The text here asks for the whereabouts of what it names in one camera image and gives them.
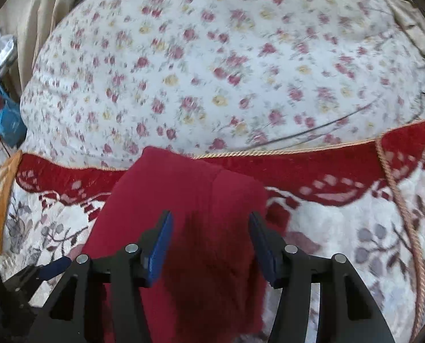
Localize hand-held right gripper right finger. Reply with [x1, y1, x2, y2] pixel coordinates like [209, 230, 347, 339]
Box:
[248, 212, 395, 343]

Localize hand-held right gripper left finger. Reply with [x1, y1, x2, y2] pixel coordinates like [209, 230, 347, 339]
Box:
[28, 210, 174, 343]

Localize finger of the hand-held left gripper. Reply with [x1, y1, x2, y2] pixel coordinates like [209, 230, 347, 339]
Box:
[3, 256, 73, 295]

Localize dark red sweater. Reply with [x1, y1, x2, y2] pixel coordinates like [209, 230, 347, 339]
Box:
[82, 146, 288, 343]

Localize red and white patterned blanket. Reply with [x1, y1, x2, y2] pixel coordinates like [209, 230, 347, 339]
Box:
[0, 118, 425, 343]

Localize orange patterned cloth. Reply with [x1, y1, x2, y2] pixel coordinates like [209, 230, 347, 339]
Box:
[0, 150, 23, 254]

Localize blue plastic bag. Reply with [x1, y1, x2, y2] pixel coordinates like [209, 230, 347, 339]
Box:
[0, 96, 29, 147]

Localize white floral quilt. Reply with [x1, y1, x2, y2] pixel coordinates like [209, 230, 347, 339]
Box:
[19, 0, 425, 170]

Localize silver foil bag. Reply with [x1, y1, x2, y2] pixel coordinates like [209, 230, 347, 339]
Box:
[0, 34, 18, 79]

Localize beige curtain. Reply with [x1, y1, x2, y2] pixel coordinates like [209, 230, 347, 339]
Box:
[0, 0, 77, 93]

